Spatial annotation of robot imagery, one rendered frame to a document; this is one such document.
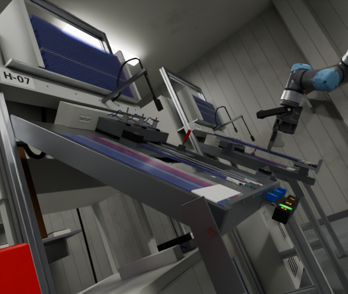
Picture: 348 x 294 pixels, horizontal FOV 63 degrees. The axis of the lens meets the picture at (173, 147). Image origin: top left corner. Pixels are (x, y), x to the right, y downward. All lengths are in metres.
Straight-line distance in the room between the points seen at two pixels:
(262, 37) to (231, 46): 0.47
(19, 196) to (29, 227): 0.09
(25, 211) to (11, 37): 0.68
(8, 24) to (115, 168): 0.81
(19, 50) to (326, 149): 3.78
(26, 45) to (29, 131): 0.39
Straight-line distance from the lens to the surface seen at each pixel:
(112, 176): 0.68
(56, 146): 0.82
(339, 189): 4.29
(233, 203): 0.58
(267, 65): 4.55
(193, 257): 1.04
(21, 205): 0.88
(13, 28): 1.28
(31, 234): 0.87
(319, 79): 1.14
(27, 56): 1.17
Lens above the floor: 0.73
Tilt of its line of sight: 14 degrees up
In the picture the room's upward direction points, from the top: 23 degrees counter-clockwise
